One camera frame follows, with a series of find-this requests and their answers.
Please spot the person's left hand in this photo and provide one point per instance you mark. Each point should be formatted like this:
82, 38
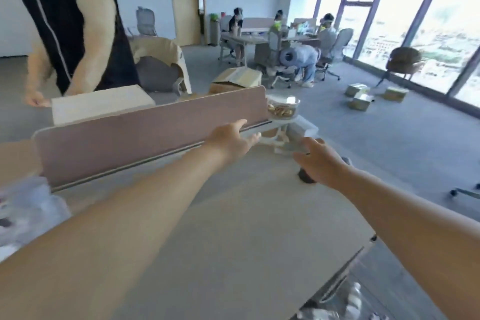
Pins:
225, 143

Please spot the person's right hand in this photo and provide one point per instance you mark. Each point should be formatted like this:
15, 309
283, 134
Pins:
324, 168

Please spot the person's right thumb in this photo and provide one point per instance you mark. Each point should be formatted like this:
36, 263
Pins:
301, 158

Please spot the person's left thumb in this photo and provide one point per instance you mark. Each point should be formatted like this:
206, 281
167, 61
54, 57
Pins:
240, 125

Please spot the person's right forearm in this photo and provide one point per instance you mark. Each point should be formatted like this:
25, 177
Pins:
416, 226

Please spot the person's left forearm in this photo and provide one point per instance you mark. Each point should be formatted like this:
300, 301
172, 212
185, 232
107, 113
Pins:
112, 241

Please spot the small dark round object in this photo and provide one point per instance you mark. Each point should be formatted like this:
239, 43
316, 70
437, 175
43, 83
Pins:
305, 178

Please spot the clear plastic box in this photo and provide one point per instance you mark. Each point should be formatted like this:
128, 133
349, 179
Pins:
296, 132

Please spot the clear tub of snacks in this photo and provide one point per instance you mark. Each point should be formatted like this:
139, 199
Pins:
283, 108

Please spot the open brown cardboard box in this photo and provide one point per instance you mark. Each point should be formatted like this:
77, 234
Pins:
236, 79

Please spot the small yellow-green carton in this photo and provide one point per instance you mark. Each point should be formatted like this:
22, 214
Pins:
360, 102
395, 94
357, 90

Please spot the grey office table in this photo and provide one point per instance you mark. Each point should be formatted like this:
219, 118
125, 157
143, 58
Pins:
247, 38

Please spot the grey trash bin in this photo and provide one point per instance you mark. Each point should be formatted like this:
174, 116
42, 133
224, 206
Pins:
214, 31

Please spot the brown desk divider panel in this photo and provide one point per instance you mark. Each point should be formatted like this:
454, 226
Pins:
142, 136

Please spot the chair with beige jacket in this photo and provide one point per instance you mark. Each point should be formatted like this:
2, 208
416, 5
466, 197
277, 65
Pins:
161, 61

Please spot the light grey office chair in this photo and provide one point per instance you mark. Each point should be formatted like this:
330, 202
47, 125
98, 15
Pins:
339, 48

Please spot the wooden door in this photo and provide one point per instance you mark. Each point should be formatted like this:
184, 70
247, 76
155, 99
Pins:
183, 1

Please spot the grey mesh office chair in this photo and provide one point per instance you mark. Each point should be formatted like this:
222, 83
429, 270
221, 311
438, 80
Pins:
146, 21

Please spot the brown armchair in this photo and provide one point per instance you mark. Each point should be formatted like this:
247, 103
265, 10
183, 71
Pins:
403, 61

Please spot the closed beige cardboard box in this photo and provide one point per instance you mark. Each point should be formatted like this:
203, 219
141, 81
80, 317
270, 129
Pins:
97, 104

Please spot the chair wheel base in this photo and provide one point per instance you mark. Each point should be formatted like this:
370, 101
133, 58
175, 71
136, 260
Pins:
465, 193

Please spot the white desk leg frame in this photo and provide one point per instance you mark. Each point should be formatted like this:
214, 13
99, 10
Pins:
337, 274

